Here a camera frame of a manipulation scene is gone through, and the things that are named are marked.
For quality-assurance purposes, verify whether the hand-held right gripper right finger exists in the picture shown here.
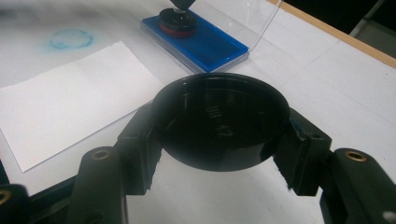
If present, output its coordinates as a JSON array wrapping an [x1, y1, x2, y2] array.
[[273, 106, 396, 224]]

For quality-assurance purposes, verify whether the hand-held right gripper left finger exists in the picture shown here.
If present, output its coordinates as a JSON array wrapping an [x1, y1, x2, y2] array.
[[65, 102, 163, 224]]

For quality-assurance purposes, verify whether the black round stamp clear knob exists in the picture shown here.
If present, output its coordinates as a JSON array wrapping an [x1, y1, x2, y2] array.
[[158, 7, 199, 39]]

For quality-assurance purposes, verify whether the blue ink pad clear lid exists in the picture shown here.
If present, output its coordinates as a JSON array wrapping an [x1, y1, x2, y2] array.
[[139, 0, 284, 75]]

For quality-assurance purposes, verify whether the black round stamp cap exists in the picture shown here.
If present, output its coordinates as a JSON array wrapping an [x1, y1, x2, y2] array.
[[151, 72, 291, 173]]

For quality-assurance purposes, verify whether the white paper sheet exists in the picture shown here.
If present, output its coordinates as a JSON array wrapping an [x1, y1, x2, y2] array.
[[0, 41, 164, 173]]

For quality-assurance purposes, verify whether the white table cover sheet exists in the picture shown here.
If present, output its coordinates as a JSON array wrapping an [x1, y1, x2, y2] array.
[[0, 0, 396, 224]]

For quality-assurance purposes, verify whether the wooden table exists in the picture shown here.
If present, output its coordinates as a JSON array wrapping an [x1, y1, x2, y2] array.
[[267, 0, 396, 69]]

